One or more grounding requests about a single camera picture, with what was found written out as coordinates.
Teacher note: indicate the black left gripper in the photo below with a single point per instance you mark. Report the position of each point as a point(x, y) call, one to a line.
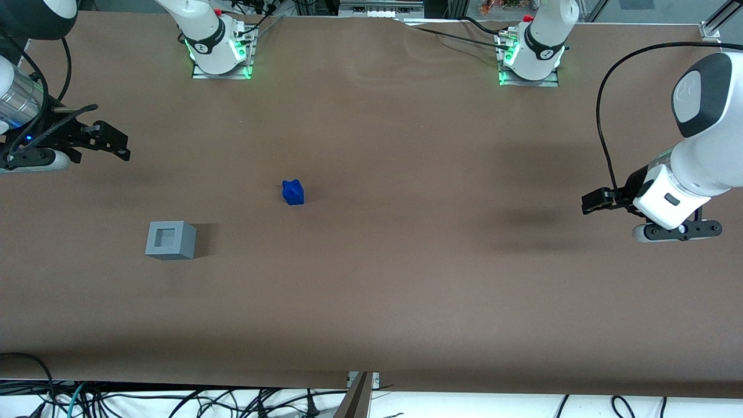
point(628, 189)

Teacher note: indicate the brown table cover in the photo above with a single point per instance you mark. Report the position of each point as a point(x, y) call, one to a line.
point(406, 290)

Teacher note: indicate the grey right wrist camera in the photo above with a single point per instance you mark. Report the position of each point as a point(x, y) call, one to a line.
point(35, 161)

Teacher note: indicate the small blue plastic part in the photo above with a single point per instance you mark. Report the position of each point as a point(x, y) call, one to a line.
point(293, 193)

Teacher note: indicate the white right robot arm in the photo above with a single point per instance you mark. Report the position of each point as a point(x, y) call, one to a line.
point(204, 36)

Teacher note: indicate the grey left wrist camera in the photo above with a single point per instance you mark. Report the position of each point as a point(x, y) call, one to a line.
point(676, 231)

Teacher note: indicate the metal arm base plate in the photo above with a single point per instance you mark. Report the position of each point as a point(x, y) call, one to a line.
point(222, 76)
point(529, 83)

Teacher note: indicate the white power strip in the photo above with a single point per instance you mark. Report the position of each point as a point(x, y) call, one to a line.
point(380, 8)

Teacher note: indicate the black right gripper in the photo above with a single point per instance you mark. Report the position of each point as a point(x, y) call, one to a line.
point(65, 134)

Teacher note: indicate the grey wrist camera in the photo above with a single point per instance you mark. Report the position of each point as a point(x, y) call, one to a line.
point(676, 231)
point(35, 161)

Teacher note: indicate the gray square base block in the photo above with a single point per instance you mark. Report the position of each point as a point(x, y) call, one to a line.
point(171, 241)

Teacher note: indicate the metal corner bracket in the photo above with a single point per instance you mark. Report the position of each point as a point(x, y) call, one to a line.
point(710, 30)

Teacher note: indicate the aluminium profile beam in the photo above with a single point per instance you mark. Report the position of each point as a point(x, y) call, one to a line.
point(355, 399)

